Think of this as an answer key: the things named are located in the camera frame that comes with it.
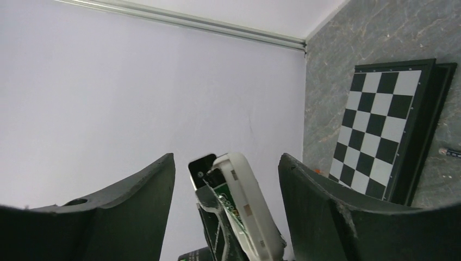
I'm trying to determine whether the black white chessboard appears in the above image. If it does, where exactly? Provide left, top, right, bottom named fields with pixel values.
left=328, top=59, right=458, bottom=206

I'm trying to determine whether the white remote control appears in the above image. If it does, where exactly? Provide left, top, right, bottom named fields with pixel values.
left=211, top=152, right=286, bottom=260

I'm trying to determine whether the green battery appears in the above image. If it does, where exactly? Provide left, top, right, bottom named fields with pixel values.
left=203, top=168, right=246, bottom=233

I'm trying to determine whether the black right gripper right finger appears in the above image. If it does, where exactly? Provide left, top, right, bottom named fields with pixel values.
left=278, top=153, right=460, bottom=260

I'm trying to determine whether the dark battery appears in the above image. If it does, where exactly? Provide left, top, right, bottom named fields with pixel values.
left=439, top=148, right=461, bottom=159

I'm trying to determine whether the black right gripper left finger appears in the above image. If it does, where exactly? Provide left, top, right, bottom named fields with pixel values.
left=1, top=153, right=176, bottom=260

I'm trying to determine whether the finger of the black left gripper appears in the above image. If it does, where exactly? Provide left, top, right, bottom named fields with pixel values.
left=188, top=154, right=248, bottom=260

